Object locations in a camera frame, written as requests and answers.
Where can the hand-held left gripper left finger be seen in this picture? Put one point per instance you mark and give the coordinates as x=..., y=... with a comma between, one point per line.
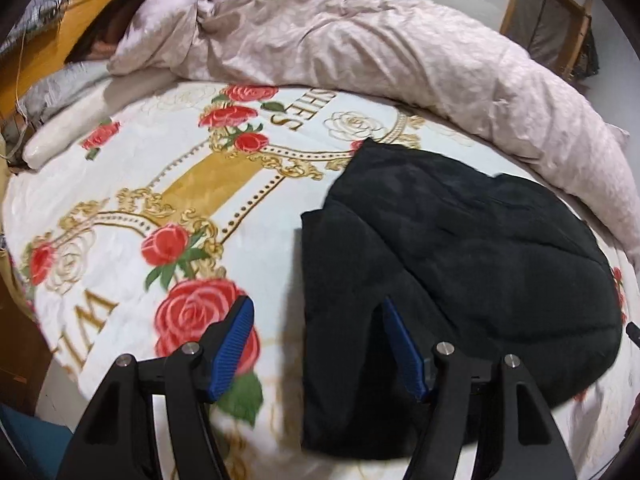
x=231, y=350

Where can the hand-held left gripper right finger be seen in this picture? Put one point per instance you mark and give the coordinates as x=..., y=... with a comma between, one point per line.
x=404, y=350

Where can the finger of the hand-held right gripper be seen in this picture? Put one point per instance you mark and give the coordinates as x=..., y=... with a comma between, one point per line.
x=634, y=334

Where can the black hooded puffer jacket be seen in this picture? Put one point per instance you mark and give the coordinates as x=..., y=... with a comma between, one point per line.
x=475, y=260

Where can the rose printed blanket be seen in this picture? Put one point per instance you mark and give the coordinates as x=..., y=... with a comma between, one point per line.
x=150, y=185

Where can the wooden bedside cabinet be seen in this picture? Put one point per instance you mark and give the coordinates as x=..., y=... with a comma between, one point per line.
x=20, y=350

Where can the teal cloth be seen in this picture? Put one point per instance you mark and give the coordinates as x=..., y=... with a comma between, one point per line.
x=30, y=445

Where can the white long pillow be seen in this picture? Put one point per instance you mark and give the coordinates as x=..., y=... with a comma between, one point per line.
x=65, y=132

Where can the hanging bags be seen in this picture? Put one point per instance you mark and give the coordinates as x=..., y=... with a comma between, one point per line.
x=586, y=57

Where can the grey pillow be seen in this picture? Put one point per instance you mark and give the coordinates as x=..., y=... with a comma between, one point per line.
x=60, y=87

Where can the pink patterned duvet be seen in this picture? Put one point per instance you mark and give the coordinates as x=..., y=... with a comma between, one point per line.
x=350, y=35

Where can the wooden framed mesh door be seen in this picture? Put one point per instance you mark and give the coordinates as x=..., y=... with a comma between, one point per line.
x=545, y=15

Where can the brown fleece blanket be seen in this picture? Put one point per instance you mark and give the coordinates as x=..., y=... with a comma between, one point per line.
x=115, y=20

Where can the wooden headboard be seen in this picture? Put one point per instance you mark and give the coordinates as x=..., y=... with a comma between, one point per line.
x=75, y=15

